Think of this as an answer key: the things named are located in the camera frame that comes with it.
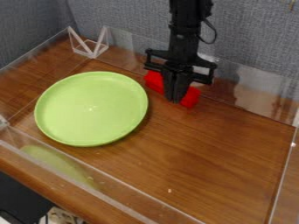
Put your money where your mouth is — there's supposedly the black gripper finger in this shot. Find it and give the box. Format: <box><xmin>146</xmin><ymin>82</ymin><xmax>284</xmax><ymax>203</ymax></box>
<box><xmin>163</xmin><ymin>69</ymin><xmax>176</xmax><ymax>102</ymax></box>
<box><xmin>175</xmin><ymin>73</ymin><xmax>192</xmax><ymax>102</ymax></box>

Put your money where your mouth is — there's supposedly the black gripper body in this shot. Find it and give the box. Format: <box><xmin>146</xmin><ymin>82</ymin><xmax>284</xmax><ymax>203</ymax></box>
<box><xmin>144</xmin><ymin>24</ymin><xmax>218</xmax><ymax>85</ymax></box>

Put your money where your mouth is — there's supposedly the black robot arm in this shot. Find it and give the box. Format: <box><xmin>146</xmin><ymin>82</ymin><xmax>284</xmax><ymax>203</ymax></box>
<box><xmin>144</xmin><ymin>0</ymin><xmax>218</xmax><ymax>103</ymax></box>

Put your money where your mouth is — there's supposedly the green round plate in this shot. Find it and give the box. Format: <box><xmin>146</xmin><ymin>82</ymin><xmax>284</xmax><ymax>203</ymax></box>
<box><xmin>33</xmin><ymin>72</ymin><xmax>148</xmax><ymax>147</ymax></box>

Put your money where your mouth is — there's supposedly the white power strip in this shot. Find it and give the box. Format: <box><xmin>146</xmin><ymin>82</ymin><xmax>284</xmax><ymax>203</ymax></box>
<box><xmin>37</xmin><ymin>206</ymin><xmax>86</xmax><ymax>224</ymax></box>

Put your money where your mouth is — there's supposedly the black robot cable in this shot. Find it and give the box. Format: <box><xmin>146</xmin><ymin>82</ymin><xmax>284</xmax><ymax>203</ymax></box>
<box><xmin>198</xmin><ymin>17</ymin><xmax>219</xmax><ymax>46</ymax></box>

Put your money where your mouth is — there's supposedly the clear acrylic corner bracket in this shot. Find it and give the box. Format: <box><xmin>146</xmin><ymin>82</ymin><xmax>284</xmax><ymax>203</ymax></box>
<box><xmin>68</xmin><ymin>27</ymin><xmax>108</xmax><ymax>59</ymax></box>

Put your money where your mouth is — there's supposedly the clear acrylic enclosure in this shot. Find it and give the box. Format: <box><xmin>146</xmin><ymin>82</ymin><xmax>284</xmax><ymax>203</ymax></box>
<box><xmin>0</xmin><ymin>28</ymin><xmax>299</xmax><ymax>224</ymax></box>

